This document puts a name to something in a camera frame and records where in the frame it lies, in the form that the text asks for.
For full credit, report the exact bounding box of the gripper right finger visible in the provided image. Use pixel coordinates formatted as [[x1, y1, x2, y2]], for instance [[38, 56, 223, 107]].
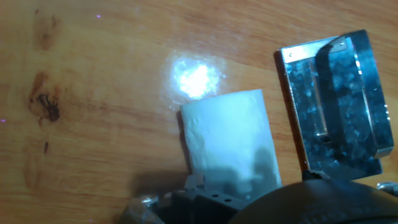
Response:
[[376, 182, 398, 197]]

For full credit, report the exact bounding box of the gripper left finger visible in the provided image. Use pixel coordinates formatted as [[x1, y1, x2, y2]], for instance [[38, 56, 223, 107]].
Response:
[[119, 174, 249, 224]]

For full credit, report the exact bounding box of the white toilet paper roll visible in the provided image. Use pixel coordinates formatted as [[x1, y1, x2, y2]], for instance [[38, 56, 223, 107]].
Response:
[[179, 89, 283, 200]]

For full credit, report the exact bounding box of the metal toilet paper holder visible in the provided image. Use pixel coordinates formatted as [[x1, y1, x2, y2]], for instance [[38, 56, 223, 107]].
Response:
[[273, 29, 395, 181]]

